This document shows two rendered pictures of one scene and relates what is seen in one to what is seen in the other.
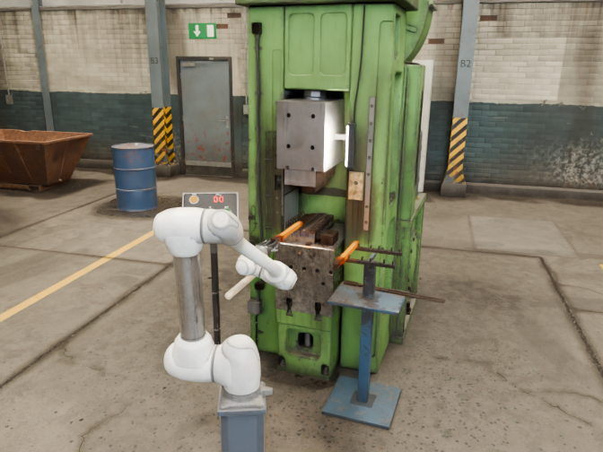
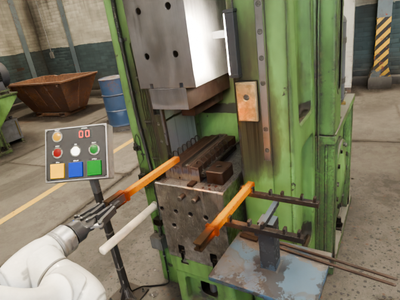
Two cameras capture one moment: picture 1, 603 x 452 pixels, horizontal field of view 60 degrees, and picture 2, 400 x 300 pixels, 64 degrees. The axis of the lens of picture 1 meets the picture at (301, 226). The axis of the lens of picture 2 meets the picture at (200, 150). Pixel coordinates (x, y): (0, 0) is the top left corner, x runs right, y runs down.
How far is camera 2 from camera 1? 181 cm
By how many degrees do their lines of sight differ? 14
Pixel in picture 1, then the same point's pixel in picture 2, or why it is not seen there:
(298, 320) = (195, 270)
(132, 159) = (112, 87)
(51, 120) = (78, 65)
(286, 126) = (139, 29)
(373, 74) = not seen: outside the picture
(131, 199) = (116, 118)
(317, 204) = (216, 123)
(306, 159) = (171, 71)
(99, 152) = not seen: hidden behind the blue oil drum
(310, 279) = (200, 227)
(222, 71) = not seen: hidden behind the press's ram
